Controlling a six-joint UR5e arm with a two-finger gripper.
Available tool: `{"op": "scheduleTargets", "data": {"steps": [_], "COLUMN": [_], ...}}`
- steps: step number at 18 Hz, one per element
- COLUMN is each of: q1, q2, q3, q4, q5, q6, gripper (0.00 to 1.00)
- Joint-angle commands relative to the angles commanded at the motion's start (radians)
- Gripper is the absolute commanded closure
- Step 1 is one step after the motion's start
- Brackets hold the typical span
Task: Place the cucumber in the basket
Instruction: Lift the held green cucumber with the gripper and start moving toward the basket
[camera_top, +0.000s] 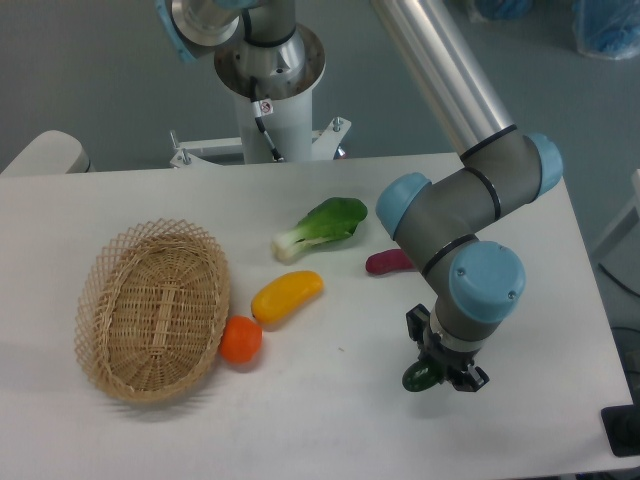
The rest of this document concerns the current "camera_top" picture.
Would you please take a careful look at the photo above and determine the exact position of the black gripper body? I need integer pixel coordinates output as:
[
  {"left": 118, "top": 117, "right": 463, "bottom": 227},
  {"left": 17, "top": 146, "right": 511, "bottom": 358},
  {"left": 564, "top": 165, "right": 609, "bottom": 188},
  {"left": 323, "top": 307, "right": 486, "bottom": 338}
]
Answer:
[{"left": 406, "top": 304, "right": 478, "bottom": 382}]

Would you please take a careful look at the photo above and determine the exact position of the dark green cucumber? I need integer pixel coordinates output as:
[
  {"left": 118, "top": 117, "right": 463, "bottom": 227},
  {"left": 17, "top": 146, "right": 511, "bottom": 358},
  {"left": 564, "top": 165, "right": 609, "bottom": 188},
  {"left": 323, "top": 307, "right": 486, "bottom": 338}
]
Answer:
[{"left": 402, "top": 360, "right": 444, "bottom": 392}]

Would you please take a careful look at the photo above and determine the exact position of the orange fruit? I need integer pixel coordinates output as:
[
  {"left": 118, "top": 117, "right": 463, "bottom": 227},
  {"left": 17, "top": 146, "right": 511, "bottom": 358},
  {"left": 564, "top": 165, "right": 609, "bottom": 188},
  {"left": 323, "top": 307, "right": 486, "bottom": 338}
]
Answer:
[{"left": 219, "top": 316, "right": 263, "bottom": 364}]

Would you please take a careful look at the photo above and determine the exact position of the blue plastic bag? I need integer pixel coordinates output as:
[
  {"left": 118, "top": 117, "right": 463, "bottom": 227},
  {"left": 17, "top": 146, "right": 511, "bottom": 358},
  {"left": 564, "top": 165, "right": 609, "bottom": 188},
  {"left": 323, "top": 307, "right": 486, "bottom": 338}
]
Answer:
[{"left": 571, "top": 0, "right": 639, "bottom": 60}]

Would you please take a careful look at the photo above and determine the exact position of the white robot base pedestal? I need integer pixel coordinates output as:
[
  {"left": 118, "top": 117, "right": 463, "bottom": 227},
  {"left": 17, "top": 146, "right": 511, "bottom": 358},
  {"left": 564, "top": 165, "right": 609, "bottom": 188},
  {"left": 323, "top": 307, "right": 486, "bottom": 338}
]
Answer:
[{"left": 170, "top": 24, "right": 351, "bottom": 168}]

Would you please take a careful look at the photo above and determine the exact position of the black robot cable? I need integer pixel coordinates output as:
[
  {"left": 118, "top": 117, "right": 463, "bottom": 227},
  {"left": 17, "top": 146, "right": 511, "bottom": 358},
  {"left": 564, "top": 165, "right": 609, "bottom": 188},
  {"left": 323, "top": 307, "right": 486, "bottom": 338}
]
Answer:
[{"left": 240, "top": 9, "right": 286, "bottom": 162}]

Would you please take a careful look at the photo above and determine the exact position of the yellow mango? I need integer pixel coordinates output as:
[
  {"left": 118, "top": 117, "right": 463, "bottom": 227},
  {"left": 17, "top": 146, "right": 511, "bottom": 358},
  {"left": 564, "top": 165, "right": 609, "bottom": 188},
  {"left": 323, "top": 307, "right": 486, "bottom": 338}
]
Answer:
[{"left": 251, "top": 270, "right": 324, "bottom": 325}]

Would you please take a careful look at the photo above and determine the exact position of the green bok choy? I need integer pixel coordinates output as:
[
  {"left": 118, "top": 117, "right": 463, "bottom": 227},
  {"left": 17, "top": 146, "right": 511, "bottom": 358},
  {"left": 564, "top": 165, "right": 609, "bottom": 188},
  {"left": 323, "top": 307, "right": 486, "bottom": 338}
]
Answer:
[{"left": 271, "top": 197, "right": 368, "bottom": 262}]

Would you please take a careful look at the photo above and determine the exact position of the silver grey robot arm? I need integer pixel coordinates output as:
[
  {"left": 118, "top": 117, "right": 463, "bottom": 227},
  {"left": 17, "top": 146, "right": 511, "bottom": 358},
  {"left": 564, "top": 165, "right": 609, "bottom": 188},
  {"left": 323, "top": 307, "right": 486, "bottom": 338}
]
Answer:
[{"left": 155, "top": 1, "right": 563, "bottom": 392}]

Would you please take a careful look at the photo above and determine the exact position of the purple sweet potato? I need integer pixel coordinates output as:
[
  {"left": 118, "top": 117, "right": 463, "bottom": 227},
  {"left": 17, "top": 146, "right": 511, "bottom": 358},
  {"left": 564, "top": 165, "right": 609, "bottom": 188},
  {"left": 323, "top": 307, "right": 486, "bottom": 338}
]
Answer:
[{"left": 365, "top": 249, "right": 415, "bottom": 276}]

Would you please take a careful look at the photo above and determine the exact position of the black device at table edge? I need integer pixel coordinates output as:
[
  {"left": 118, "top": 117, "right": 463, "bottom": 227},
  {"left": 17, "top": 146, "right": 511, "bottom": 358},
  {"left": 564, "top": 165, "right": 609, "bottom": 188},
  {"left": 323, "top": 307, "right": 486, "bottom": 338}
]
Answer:
[{"left": 601, "top": 405, "right": 639, "bottom": 458}]

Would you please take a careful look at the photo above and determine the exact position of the woven wicker basket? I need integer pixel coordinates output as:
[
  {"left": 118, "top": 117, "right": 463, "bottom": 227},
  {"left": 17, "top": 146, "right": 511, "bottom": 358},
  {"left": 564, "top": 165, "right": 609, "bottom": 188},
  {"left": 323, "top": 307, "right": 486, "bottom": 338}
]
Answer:
[{"left": 74, "top": 219, "right": 230, "bottom": 403}]

